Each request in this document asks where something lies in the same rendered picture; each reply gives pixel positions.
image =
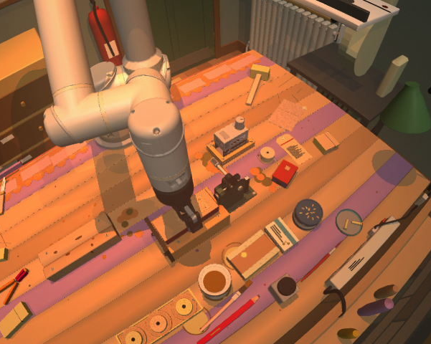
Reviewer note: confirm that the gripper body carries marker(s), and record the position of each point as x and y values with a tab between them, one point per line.
174	197

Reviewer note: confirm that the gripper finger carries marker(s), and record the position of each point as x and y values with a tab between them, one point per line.
179	215
193	220

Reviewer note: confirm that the wooden boat bottom block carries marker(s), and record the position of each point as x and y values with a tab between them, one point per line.
206	204

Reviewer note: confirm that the grey self-inking dater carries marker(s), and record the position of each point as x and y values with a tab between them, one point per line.
231	138

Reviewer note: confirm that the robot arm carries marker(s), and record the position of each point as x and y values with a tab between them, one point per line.
157	143

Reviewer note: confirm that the wooden cradle body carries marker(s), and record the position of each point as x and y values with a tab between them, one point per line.
215	225

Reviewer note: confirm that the black cradle clamp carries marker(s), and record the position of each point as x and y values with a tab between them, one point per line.
235	195

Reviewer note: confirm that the grey black cradle lever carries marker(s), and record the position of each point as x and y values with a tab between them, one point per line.
222	170

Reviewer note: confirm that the tan flat wooden box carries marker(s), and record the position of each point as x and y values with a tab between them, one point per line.
252	254

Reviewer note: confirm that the long wooden block with holes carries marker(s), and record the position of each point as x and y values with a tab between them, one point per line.
79	247

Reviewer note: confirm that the cream rounded block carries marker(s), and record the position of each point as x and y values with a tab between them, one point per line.
392	75

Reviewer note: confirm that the white teal small box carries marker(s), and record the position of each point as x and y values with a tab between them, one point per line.
280	234

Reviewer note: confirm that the wooden paint brush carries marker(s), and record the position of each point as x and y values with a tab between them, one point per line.
224	306

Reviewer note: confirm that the cream thread spool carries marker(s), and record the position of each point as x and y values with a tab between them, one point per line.
267	155

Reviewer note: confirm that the red box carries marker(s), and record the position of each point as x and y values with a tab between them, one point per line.
285	172

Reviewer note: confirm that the thick red pencil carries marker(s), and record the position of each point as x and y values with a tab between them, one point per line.
233	317

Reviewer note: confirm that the tray of round discs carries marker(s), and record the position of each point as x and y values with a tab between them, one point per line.
161	320

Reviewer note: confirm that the grey square with black knob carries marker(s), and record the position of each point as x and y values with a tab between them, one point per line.
285	288

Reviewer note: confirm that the dark round tin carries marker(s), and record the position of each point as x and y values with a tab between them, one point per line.
308	213

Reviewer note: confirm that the cream paper tag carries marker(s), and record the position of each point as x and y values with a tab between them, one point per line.
295	150

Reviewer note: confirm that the thin red pencil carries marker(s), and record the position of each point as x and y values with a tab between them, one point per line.
321	261

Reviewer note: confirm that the tan sandpaper sheet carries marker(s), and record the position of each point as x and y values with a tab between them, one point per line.
286	114

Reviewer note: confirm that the wooden mallet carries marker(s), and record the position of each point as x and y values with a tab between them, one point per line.
259	73

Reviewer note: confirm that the glass dish with screws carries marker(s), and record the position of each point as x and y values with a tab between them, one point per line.
349	222

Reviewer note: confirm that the white power supply box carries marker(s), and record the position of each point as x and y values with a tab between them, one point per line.
362	258

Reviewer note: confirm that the red fire extinguisher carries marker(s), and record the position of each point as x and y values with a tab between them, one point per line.
104	32

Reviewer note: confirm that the orange red pliers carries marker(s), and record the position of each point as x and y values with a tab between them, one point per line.
12	285

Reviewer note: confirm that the wooden drawer cabinet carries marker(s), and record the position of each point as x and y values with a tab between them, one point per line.
18	89

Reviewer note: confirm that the yellow cylinder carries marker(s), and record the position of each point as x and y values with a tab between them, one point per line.
348	334

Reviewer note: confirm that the purple cylinder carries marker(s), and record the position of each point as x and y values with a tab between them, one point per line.
374	307

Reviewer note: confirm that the dark side table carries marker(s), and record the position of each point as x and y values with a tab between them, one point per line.
337	79

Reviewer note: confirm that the brown cylinder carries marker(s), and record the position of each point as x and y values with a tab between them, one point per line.
385	292

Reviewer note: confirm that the white radiator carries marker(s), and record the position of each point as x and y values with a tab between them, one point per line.
290	28

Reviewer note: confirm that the green lamp shade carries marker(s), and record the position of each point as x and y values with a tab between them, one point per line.
408	111

